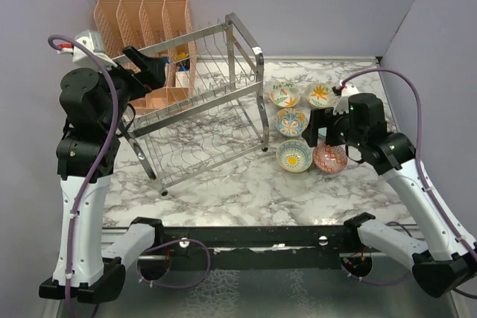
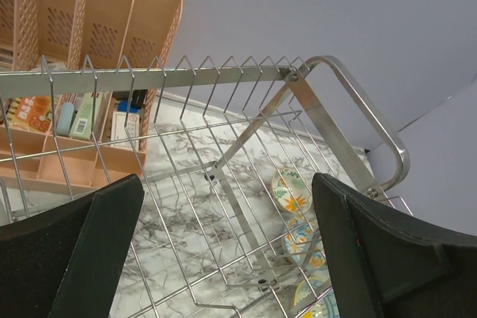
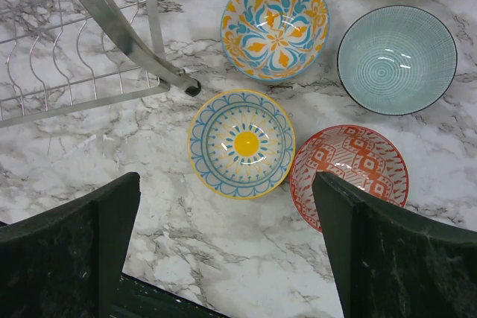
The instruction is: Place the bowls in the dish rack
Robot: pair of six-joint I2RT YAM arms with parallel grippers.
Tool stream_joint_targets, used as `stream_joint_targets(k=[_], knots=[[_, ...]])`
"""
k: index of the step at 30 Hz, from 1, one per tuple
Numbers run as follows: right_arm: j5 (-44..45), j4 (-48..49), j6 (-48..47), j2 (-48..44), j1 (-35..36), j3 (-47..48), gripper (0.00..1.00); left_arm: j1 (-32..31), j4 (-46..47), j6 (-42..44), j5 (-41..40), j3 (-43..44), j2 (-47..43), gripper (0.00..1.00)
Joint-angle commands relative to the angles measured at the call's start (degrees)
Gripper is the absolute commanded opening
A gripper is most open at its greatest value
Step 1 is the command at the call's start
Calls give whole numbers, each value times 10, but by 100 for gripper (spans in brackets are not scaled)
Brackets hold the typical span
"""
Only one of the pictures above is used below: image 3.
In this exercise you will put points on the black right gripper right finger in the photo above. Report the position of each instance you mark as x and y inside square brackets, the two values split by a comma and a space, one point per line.
[390, 262]

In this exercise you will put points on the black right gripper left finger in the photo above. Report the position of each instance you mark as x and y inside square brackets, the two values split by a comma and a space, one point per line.
[67, 261]

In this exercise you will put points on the yellow sun pattern bowl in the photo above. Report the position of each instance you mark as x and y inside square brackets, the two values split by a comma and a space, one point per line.
[241, 144]

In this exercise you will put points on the blue yellow floral bowl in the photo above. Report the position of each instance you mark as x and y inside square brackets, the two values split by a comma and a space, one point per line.
[274, 40]

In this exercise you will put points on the stainless steel dish rack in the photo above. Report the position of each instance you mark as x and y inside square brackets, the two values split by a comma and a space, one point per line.
[64, 56]

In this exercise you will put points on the red geometric pattern bowl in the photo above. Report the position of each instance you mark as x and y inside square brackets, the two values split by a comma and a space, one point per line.
[359, 155]

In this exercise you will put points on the teal spiral bowl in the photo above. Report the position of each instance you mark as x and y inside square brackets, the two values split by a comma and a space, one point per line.
[397, 60]

